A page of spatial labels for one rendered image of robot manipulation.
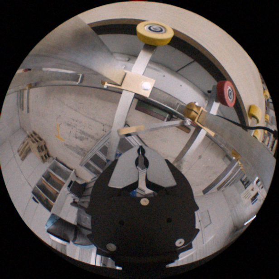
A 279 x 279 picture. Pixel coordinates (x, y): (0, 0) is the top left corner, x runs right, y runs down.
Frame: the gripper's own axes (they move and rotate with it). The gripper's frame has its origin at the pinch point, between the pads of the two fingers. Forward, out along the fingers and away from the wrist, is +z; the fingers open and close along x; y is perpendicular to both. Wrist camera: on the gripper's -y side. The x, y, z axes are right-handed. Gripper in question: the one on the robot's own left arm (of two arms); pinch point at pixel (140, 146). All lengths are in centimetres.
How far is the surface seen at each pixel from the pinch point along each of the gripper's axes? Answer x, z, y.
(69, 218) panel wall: -171, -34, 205
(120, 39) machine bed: -7.7, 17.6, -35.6
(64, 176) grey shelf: -234, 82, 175
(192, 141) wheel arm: 17.6, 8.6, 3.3
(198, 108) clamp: 15.4, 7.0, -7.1
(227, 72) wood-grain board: 25.2, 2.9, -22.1
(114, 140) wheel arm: -7.7, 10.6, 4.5
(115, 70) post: -4.3, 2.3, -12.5
